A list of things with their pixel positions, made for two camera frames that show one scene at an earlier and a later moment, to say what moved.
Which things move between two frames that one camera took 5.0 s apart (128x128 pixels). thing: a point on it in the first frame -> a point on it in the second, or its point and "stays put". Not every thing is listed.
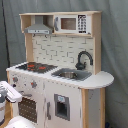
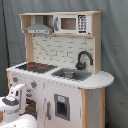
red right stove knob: (33, 84) stays put
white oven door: (31, 105) stays put
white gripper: (11, 93) -> (18, 93)
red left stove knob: (15, 79) stays put
